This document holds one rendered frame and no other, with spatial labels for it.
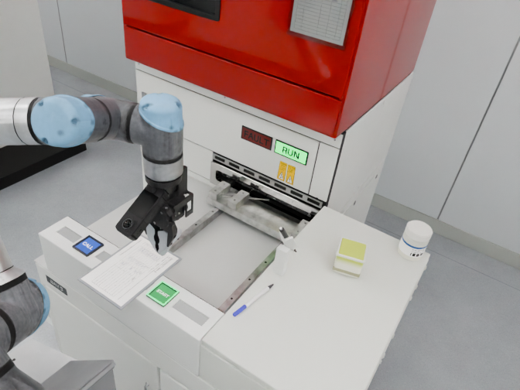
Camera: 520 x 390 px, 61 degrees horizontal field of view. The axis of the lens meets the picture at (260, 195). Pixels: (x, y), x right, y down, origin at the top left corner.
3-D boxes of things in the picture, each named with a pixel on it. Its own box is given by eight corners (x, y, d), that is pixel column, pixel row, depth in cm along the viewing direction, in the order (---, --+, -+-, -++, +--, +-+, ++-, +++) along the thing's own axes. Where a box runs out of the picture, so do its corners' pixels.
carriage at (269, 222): (220, 192, 159) (220, 186, 157) (309, 236, 145) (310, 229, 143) (206, 203, 153) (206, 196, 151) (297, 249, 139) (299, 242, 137)
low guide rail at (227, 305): (294, 233, 150) (295, 226, 148) (299, 235, 149) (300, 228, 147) (201, 332, 115) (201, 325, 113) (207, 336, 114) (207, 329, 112)
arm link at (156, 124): (145, 87, 80) (189, 94, 80) (147, 138, 87) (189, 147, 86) (126, 104, 74) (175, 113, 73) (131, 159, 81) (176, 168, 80)
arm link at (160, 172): (164, 169, 79) (131, 153, 82) (165, 189, 82) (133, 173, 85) (191, 153, 85) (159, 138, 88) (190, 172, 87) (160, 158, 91)
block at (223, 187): (222, 186, 157) (223, 179, 155) (230, 190, 155) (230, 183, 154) (208, 196, 151) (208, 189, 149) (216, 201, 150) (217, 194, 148)
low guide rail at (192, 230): (230, 201, 160) (230, 194, 158) (234, 203, 160) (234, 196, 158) (126, 283, 125) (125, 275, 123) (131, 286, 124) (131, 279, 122)
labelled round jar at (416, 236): (401, 241, 130) (411, 216, 125) (424, 251, 128) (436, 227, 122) (393, 254, 125) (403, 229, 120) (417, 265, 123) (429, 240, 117)
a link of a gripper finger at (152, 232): (175, 243, 101) (175, 211, 96) (157, 257, 97) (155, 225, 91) (165, 237, 102) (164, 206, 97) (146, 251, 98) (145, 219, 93)
